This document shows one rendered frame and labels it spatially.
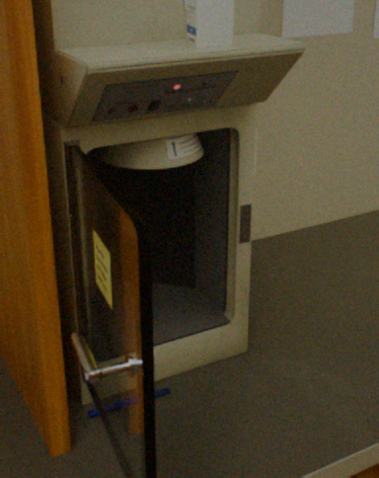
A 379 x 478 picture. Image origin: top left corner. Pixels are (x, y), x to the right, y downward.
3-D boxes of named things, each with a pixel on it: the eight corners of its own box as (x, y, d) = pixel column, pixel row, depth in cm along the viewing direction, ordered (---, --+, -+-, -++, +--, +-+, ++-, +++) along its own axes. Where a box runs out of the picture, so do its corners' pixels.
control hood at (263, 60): (58, 124, 91) (52, 49, 87) (258, 98, 105) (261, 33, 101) (89, 146, 81) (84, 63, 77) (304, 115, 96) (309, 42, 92)
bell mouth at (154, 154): (80, 145, 114) (78, 114, 112) (173, 131, 122) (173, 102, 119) (121, 177, 99) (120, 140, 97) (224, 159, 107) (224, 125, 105)
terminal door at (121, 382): (91, 383, 107) (74, 140, 91) (154, 529, 81) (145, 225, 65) (86, 385, 106) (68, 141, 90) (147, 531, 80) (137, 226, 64)
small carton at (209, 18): (187, 41, 93) (187, -4, 90) (221, 40, 94) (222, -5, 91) (195, 47, 88) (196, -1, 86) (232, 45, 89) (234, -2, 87)
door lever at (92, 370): (112, 338, 83) (111, 319, 82) (135, 381, 75) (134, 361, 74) (69, 347, 82) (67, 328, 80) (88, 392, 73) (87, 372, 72)
